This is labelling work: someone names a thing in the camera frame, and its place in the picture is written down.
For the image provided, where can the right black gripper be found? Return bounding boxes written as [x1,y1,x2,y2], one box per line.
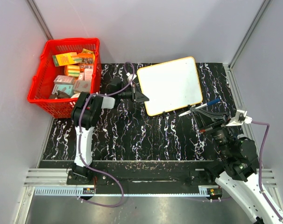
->
[189,106,233,157]

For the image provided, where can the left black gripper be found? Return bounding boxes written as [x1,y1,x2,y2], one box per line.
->
[118,85,149,103]

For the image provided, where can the white marker pen blue cap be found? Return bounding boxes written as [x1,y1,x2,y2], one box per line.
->
[179,98,220,117]

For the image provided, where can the white board with orange frame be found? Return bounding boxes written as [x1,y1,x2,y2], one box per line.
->
[137,56,203,116]

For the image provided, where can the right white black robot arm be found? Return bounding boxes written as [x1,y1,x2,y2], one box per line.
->
[190,107,283,224]

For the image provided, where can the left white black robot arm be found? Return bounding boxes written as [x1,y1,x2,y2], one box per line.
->
[67,78,149,185]

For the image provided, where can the pink white box in basket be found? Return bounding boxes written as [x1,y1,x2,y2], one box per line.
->
[84,68,93,81]

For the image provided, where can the brown pink box in basket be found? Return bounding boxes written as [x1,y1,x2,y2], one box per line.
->
[73,80,91,93]

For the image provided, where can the white round lid in basket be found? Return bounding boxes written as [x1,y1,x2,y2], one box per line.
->
[71,92,87,98]

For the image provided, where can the orange snack packet in basket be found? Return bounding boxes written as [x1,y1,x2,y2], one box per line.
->
[77,49,95,64]

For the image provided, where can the teal box in basket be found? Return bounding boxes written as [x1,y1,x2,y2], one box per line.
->
[52,84,73,96]

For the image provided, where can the striped yellow orange sponge pack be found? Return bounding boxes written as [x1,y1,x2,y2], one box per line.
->
[64,65,80,77]

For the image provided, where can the grey pink box in basket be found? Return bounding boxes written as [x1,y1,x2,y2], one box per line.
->
[54,75,76,85]

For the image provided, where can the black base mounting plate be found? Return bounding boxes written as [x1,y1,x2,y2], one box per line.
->
[66,160,224,196]

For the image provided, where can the yellow green box in basket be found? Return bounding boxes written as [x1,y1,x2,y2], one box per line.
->
[52,52,79,67]

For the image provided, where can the red plastic shopping basket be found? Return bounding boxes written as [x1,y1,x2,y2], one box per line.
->
[27,38,101,119]

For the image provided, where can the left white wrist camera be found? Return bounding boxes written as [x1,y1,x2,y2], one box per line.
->
[126,72,137,83]

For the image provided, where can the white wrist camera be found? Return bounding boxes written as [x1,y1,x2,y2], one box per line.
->
[126,72,137,83]
[226,109,253,126]

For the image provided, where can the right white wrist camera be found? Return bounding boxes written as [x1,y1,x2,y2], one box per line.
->
[226,109,253,126]

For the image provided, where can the grey slotted cable duct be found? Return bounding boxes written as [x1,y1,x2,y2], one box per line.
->
[35,187,95,196]

